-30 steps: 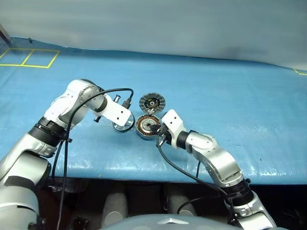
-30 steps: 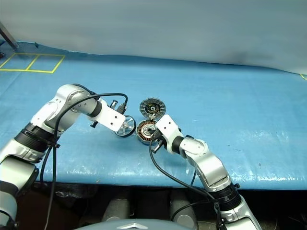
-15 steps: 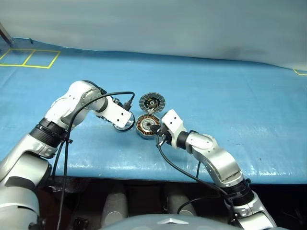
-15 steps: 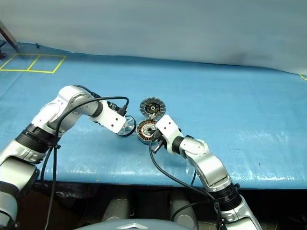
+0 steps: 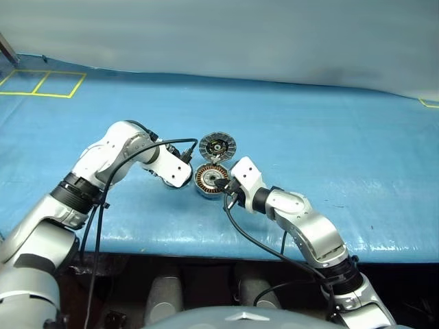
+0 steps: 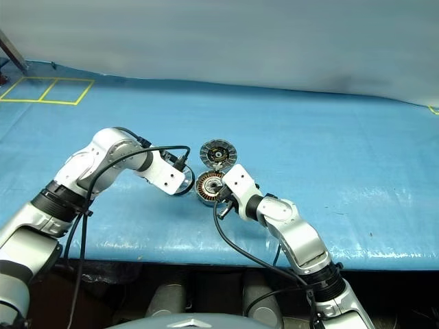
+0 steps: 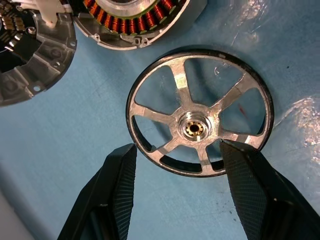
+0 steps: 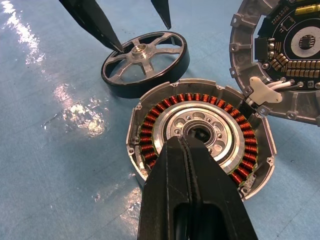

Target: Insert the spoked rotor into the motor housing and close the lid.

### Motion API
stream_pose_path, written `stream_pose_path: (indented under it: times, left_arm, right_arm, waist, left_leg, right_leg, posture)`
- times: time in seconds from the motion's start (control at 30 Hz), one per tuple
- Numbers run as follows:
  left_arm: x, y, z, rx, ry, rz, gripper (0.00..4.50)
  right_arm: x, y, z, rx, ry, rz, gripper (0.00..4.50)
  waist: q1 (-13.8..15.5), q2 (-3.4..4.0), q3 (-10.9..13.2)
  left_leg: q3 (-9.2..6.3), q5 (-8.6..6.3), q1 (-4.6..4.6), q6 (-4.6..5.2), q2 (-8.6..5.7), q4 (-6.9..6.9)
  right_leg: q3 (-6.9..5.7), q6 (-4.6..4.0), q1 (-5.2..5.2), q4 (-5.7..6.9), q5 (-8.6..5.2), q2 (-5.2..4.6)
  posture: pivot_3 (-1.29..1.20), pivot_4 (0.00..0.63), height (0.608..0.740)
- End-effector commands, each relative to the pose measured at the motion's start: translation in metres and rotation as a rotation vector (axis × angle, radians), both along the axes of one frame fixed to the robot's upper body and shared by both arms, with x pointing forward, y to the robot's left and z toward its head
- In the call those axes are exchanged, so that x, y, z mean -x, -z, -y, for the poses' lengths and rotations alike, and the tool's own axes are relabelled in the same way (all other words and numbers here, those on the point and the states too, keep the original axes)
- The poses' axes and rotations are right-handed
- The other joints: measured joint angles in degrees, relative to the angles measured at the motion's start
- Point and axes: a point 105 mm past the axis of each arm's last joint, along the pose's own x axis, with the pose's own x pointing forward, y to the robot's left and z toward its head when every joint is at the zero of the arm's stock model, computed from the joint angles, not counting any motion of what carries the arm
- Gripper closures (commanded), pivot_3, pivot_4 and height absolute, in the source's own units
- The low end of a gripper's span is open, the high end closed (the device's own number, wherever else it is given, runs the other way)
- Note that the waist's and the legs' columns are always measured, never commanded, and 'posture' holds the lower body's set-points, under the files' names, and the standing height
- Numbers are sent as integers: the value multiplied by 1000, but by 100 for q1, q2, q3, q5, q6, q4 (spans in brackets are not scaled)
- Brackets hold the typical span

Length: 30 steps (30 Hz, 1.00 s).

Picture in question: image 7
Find silver motor cover circuit board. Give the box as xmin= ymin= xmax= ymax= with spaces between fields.
xmin=0 ymin=6 xmax=77 ymax=108

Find blue table mat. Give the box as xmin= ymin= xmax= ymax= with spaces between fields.
xmin=0 ymin=0 xmax=320 ymax=240

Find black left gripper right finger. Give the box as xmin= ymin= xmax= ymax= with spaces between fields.
xmin=218 ymin=139 xmax=320 ymax=240

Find spoked metal rotor wheel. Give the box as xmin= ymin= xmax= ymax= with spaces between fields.
xmin=126 ymin=47 xmax=275 ymax=178

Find silver motor housing copper windings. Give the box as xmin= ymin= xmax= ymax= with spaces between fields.
xmin=72 ymin=0 xmax=208 ymax=51

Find white plastic wire clip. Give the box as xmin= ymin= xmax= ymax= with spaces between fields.
xmin=14 ymin=0 xmax=73 ymax=28

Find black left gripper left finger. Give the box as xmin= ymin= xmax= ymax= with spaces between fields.
xmin=56 ymin=143 xmax=138 ymax=240

